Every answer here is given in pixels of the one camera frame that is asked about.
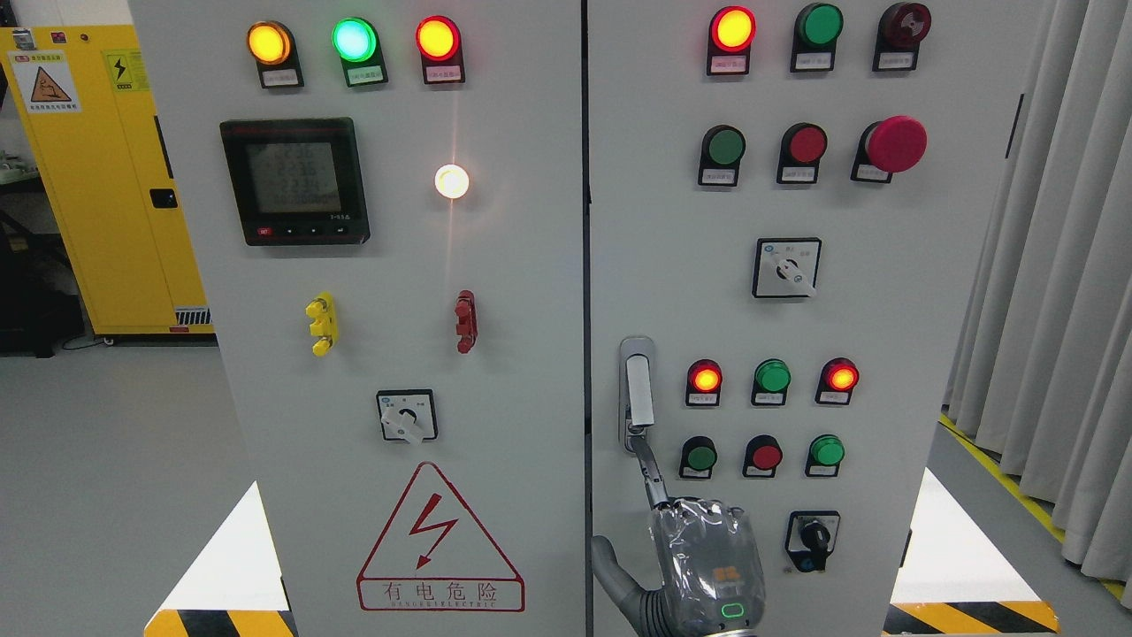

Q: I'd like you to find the red indicator light top left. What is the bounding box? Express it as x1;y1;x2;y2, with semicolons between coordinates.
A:
415;15;466;85

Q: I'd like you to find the white indicator light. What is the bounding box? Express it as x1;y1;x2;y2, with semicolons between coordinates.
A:
434;163;470;199

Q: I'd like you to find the green push button lower left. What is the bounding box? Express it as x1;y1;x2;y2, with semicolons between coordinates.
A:
678;434;718;480

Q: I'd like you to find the green indicator light top right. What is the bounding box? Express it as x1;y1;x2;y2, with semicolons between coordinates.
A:
790;3;844;74

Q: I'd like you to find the red push button lower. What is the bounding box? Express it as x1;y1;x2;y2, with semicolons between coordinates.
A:
741;434;784;479

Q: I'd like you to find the red indicator light top right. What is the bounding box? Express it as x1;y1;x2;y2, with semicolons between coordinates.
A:
705;5;757;77

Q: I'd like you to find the grey curtain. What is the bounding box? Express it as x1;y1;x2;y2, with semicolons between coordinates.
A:
947;1;1131;583

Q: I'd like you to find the grey left cabinet door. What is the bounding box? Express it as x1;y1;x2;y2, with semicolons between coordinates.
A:
130;1;589;636

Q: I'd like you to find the grey cabinet door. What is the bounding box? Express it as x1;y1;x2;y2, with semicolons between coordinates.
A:
588;1;1050;636
130;1;589;636

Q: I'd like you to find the grey right cabinet door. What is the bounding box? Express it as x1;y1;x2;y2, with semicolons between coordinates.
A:
588;1;1050;636

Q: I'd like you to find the hazard striped base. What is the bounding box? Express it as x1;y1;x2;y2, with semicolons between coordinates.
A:
144;609;295;637
883;601;1060;634

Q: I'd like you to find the red terminal connector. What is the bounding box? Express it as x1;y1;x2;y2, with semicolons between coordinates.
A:
454;289;478;354

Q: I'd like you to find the left hazard striped base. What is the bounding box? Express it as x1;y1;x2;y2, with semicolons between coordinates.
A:
144;609;295;637

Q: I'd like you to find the left door selector switch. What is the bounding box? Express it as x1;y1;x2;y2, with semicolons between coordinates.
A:
376;388;440;445

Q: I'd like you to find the yellow terminal connector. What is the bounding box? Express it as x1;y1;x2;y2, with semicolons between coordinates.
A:
306;291;340;358

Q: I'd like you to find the yellow safety cabinet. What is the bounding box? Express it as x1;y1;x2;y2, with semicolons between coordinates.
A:
3;25;214;337

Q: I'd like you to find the red lit indicator right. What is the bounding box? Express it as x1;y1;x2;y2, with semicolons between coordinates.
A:
815;358;860;404

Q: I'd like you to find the red danger warning sticker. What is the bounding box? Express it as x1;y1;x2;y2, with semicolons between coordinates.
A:
355;460;525;612

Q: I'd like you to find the red push button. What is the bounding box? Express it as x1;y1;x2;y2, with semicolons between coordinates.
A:
741;434;784;479
777;122;827;186

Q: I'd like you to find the red lit indicator left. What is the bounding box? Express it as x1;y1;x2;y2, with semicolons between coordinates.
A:
685;359;723;407

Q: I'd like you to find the red push button upper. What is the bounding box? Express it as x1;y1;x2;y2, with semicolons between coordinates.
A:
777;122;827;186

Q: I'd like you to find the red emergency stop button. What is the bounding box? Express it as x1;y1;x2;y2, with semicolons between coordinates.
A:
850;114;929;184

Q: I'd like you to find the green push button upper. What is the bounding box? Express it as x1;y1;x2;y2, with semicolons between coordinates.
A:
697;124;746;187

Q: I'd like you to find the green indicator light top left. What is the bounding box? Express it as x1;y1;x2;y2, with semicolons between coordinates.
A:
332;17;388;88

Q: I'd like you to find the red lit indicator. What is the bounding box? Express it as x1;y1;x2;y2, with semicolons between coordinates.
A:
685;359;723;407
815;358;860;404

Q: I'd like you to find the upper right selector switch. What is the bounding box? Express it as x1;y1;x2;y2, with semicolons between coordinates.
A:
752;236;823;299

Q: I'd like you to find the green indicator middle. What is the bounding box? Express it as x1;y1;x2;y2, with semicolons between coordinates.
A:
751;358;792;407

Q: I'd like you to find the green push button lower right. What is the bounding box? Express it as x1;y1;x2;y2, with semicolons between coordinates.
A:
805;433;844;479

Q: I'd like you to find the right hazard striped base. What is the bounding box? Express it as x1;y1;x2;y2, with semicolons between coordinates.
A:
883;601;1060;634

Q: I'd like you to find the green push button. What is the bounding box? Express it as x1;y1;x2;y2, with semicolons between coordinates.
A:
678;434;718;480
805;433;844;479
697;124;746;187

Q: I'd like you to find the black digital power meter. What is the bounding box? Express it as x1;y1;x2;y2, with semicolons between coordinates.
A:
218;118;371;246

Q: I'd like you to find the silver door handle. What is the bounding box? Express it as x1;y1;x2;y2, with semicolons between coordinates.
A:
618;337;655;455

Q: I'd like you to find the dark red buzzer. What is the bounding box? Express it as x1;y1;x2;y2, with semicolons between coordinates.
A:
872;3;931;72

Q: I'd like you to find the black key switch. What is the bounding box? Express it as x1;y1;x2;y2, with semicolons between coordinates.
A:
784;510;841;573

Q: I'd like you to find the red indicator light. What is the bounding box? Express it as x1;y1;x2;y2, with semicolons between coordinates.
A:
705;5;757;77
415;15;466;85

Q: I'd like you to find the amber indicator light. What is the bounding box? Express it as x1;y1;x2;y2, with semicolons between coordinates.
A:
246;20;305;89

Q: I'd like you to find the green indicator light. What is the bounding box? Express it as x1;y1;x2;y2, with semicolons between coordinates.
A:
790;3;844;74
332;17;388;88

